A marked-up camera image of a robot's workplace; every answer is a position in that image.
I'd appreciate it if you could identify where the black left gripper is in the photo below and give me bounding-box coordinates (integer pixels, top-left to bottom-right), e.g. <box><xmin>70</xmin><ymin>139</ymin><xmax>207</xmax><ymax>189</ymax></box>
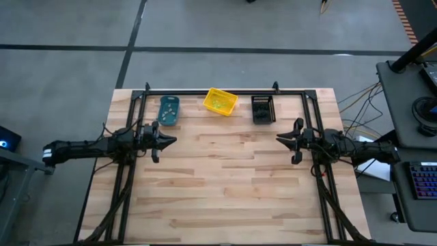
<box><xmin>138</xmin><ymin>121</ymin><xmax>178</xmax><ymax>152</ymax></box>

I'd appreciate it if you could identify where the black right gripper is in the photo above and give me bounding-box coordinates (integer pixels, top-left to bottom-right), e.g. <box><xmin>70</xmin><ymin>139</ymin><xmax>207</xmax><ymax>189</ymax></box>
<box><xmin>275</xmin><ymin>118</ymin><xmax>317</xmax><ymax>153</ymax></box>

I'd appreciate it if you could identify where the yellow plastic basket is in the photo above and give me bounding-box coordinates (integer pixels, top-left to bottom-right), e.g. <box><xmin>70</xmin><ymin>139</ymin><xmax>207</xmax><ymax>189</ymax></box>
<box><xmin>202</xmin><ymin>87</ymin><xmax>240</xmax><ymax>118</ymax></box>

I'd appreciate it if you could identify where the teal plastic basket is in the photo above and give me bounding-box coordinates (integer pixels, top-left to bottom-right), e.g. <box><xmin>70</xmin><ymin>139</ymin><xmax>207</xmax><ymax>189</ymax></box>
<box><xmin>156</xmin><ymin>95</ymin><xmax>181</xmax><ymax>126</ymax></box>

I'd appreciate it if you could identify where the black plastic basket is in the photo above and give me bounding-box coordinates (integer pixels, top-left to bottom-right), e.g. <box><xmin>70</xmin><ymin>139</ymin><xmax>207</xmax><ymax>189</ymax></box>
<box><xmin>251</xmin><ymin>95</ymin><xmax>277</xmax><ymax>125</ymax></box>

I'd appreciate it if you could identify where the white paper sheet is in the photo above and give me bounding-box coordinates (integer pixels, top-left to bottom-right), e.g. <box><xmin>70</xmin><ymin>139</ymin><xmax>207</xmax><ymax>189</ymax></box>
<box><xmin>354</xmin><ymin>135</ymin><xmax>391</xmax><ymax>182</ymax></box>

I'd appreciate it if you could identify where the grey desk with pole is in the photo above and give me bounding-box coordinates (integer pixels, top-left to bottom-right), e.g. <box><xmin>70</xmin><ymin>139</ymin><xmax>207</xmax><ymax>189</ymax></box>
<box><xmin>376</xmin><ymin>60</ymin><xmax>437</xmax><ymax>150</ymax></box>

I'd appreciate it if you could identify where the grey desk with keyboard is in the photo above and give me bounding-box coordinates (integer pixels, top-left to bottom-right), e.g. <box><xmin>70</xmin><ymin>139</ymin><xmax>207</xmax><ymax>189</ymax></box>
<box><xmin>387</xmin><ymin>146</ymin><xmax>437</xmax><ymax>234</ymax></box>

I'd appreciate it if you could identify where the black round stand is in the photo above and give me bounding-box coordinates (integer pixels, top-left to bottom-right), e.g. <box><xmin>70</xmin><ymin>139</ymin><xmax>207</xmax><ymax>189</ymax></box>
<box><xmin>411</xmin><ymin>96</ymin><xmax>437</xmax><ymax>137</ymax></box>

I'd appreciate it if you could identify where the grey metal cart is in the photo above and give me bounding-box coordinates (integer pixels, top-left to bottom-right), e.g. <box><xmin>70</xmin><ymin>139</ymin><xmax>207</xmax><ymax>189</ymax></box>
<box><xmin>0</xmin><ymin>148</ymin><xmax>57</xmax><ymax>246</ymax></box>

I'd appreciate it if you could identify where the backlit black keyboard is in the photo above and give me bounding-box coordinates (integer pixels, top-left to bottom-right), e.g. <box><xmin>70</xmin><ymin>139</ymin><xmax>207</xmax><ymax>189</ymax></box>
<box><xmin>404</xmin><ymin>161</ymin><xmax>437</xmax><ymax>201</ymax></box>

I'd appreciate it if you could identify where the black diagonal pole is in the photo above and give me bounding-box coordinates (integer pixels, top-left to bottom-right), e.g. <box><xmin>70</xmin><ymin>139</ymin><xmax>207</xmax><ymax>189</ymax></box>
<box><xmin>390</xmin><ymin>27</ymin><xmax>437</xmax><ymax>74</ymax></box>

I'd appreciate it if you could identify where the black box with blue light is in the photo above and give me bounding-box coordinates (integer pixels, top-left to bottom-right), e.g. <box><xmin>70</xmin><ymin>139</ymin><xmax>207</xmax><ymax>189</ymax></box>
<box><xmin>0</xmin><ymin>125</ymin><xmax>23</xmax><ymax>153</ymax></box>

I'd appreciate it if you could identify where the black tablet device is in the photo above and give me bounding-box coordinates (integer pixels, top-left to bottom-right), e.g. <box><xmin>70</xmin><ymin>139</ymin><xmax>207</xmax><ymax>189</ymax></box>
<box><xmin>419</xmin><ymin>63</ymin><xmax>437</xmax><ymax>97</ymax></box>

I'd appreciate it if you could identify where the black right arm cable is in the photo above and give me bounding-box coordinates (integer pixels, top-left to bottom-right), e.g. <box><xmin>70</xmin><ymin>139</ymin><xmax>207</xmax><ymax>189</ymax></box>
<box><xmin>309</xmin><ymin>141</ymin><xmax>378</xmax><ymax>179</ymax></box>

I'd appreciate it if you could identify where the black aluminium table frame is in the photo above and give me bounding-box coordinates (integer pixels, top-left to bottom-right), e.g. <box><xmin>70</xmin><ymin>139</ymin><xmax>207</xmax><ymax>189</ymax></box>
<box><xmin>73</xmin><ymin>81</ymin><xmax>371</xmax><ymax>245</ymax></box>

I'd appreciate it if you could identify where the floor cable bundle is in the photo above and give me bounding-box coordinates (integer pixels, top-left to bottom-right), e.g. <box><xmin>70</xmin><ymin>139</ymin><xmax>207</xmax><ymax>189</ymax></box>
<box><xmin>337</xmin><ymin>81</ymin><xmax>385</xmax><ymax>137</ymax></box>

